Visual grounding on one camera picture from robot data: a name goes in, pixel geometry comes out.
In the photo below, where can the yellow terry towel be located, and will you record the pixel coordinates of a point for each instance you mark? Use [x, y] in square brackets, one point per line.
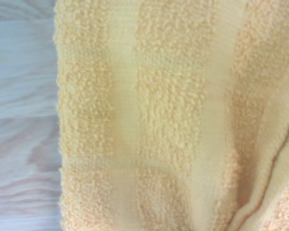
[173, 115]

